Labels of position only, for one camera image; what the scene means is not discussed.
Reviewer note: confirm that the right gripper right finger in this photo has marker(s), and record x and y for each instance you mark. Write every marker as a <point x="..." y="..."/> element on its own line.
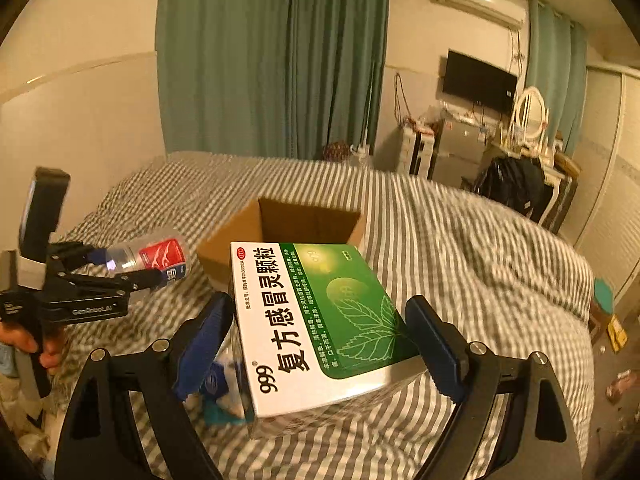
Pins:
<point x="537" y="437"/>

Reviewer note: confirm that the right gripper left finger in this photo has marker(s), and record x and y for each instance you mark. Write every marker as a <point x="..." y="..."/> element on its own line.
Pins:
<point x="99" y="437"/>

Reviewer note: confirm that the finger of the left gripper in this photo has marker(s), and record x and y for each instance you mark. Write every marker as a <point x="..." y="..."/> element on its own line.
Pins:
<point x="71" y="256"/>
<point x="120" y="284"/>

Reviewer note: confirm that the clear bottle red label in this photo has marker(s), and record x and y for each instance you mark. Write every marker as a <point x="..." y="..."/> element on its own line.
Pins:
<point x="163" y="249"/>

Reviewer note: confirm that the blue plastic package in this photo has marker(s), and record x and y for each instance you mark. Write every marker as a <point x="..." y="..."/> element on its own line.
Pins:
<point x="222" y="402"/>

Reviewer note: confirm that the green white medicine box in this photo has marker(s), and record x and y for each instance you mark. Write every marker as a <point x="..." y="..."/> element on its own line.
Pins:
<point x="317" y="338"/>

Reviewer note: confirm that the person's left hand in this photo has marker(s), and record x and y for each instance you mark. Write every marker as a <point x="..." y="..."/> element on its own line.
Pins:
<point x="53" y="341"/>

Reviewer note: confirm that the grey checked bed quilt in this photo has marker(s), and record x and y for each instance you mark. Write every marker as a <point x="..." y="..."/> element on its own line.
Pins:
<point x="494" y="274"/>

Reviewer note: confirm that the brown cardboard box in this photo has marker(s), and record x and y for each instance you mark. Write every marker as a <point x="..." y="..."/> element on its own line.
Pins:
<point x="270" y="220"/>

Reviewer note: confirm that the white louvred wardrobe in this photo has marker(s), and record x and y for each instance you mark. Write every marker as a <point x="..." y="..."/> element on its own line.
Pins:
<point x="603" y="220"/>

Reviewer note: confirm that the black backpack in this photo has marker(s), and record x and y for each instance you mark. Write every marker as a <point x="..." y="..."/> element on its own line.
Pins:
<point x="517" y="183"/>

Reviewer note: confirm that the green curtain left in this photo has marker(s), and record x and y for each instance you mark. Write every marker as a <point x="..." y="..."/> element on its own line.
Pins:
<point x="276" y="78"/>

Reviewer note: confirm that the green curtain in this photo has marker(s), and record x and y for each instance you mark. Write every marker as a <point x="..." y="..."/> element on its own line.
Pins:
<point x="557" y="57"/>
<point x="276" y="78"/>

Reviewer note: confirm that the grey small refrigerator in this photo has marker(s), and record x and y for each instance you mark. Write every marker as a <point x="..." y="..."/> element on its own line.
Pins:
<point x="458" y="151"/>

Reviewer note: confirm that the white drawer cabinet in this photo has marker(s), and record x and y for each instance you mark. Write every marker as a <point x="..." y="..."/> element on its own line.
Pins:
<point x="416" y="151"/>

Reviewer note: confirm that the white oval vanity mirror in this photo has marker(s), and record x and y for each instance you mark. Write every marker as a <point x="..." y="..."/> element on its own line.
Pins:
<point x="529" y="117"/>

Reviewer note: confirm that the green curtain right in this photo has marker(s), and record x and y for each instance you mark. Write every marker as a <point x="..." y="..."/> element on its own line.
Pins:
<point x="557" y="57"/>

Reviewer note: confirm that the white air conditioner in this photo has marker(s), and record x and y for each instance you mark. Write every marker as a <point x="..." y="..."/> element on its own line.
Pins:
<point x="504" y="12"/>

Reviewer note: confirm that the black wall television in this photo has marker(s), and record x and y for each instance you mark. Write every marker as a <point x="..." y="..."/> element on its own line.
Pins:
<point x="479" y="82"/>

